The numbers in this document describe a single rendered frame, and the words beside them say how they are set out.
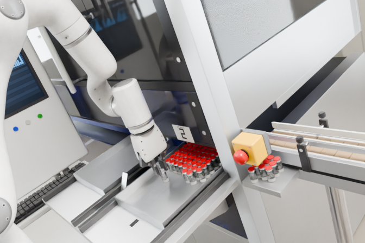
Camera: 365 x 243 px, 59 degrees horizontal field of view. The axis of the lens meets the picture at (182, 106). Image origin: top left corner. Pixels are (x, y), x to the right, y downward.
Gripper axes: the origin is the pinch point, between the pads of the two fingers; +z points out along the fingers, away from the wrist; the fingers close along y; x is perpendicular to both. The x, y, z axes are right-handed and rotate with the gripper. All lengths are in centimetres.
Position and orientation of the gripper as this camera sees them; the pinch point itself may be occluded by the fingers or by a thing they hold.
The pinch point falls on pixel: (159, 167)
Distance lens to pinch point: 111.8
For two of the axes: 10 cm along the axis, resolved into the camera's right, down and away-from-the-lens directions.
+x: 6.5, 0.7, -7.5
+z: 3.3, 8.7, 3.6
